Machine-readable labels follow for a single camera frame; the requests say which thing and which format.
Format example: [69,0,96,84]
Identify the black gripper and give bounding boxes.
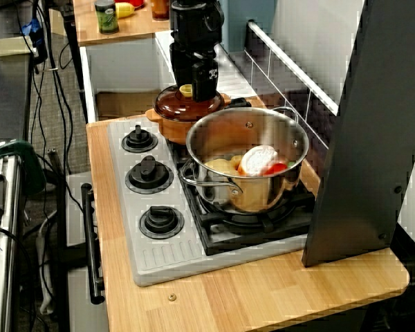
[169,41,220,103]

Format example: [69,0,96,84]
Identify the brown lid with yellow knob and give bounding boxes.
[154,84,226,122]

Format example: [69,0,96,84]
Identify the orange toy pot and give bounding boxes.
[145,93,233,146]

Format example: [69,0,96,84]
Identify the white toy kitchen cabinet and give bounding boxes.
[65,30,260,332]

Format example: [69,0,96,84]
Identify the wooden side table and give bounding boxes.
[72,0,171,46]

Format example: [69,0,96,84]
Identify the amber glass jar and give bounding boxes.
[151,0,170,21]

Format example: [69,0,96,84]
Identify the black stove knob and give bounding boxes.
[124,155,174,195]
[138,205,185,240]
[120,124,159,154]

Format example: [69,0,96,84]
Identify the yellow toy food piece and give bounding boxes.
[203,155,243,177]

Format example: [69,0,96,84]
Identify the dark tile backsplash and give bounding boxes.
[243,20,340,150]

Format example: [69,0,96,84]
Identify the green labelled can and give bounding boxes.
[94,0,120,35]

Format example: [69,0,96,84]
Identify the white and orange toy bread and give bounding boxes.
[237,145,279,178]

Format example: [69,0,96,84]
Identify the black stand pole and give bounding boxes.
[59,0,89,122]

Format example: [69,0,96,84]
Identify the red toy tomato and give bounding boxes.
[262,161,289,176]

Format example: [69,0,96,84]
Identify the stainless steel pot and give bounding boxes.
[178,106,311,214]

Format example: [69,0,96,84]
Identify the grey stove plate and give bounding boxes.
[106,116,311,287]

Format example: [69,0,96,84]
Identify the black angled side panel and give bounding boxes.
[301,0,415,268]

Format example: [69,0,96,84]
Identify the yellow note pad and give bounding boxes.
[0,35,34,57]

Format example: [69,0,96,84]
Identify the green bar clamp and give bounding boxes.
[0,139,46,195]

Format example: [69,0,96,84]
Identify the black oven door handle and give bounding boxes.
[81,183,106,305]

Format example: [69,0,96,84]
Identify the silver metal frame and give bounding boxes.
[0,155,22,332]

